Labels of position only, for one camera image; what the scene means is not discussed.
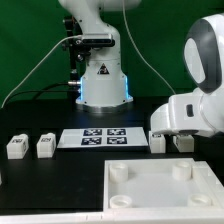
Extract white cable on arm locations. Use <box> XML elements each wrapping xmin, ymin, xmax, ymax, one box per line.
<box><xmin>121</xmin><ymin>0</ymin><xmax>177</xmax><ymax>96</ymax></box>

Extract black cable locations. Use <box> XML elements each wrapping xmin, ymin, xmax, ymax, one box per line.
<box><xmin>3</xmin><ymin>82</ymin><xmax>78</xmax><ymax>104</ymax></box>

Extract white square tabletop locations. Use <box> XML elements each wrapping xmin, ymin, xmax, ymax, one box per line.
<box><xmin>103</xmin><ymin>158</ymin><xmax>224</xmax><ymax>211</ymax></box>

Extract white L-shaped obstacle fence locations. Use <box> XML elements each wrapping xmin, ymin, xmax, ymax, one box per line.
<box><xmin>192</xmin><ymin>161</ymin><xmax>224</xmax><ymax>204</ymax></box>

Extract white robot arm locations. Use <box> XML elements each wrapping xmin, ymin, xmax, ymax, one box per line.
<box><xmin>58</xmin><ymin>0</ymin><xmax>224</xmax><ymax>137</ymax></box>

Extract white tag sheet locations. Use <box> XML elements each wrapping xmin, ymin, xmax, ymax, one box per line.
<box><xmin>58</xmin><ymin>127</ymin><xmax>148</xmax><ymax>148</ymax></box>

